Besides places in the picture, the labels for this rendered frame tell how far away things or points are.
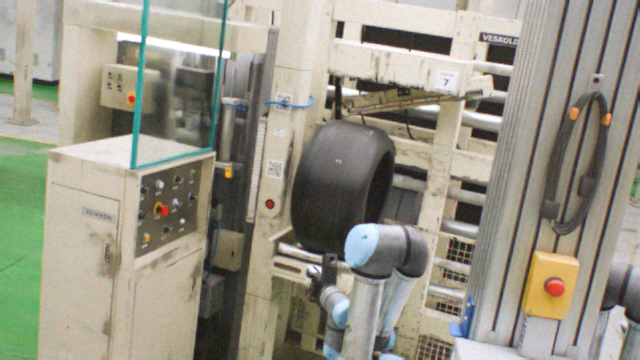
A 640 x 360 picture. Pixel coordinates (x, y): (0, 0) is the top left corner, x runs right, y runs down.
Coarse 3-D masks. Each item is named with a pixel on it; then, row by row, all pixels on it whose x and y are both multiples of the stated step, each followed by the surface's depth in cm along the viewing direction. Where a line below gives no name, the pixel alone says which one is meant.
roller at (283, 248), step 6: (282, 246) 288; (288, 246) 288; (294, 246) 288; (282, 252) 289; (288, 252) 287; (294, 252) 286; (300, 252) 285; (306, 252) 285; (312, 252) 284; (306, 258) 285; (312, 258) 283; (318, 258) 283; (342, 258) 281; (342, 264) 279; (348, 270) 279
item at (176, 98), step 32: (160, 0) 229; (192, 0) 248; (224, 0) 270; (160, 32) 233; (192, 32) 253; (224, 32) 274; (160, 64) 238; (192, 64) 258; (160, 96) 242; (192, 96) 263; (160, 128) 246; (192, 128) 268; (160, 160) 250
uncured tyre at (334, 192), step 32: (320, 128) 278; (352, 128) 276; (320, 160) 266; (352, 160) 263; (384, 160) 307; (320, 192) 263; (352, 192) 260; (384, 192) 307; (320, 224) 267; (352, 224) 264
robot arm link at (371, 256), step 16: (368, 224) 181; (352, 240) 181; (368, 240) 176; (384, 240) 178; (400, 240) 179; (352, 256) 180; (368, 256) 176; (384, 256) 178; (400, 256) 180; (352, 272) 182; (368, 272) 179; (384, 272) 179; (352, 288) 185; (368, 288) 181; (352, 304) 185; (368, 304) 182; (352, 320) 185; (368, 320) 183; (352, 336) 185; (368, 336) 185; (352, 352) 186; (368, 352) 187
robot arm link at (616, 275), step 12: (612, 264) 181; (624, 264) 180; (612, 276) 178; (624, 276) 187; (612, 288) 178; (612, 300) 179; (600, 312) 186; (600, 324) 188; (600, 336) 191; (600, 348) 194
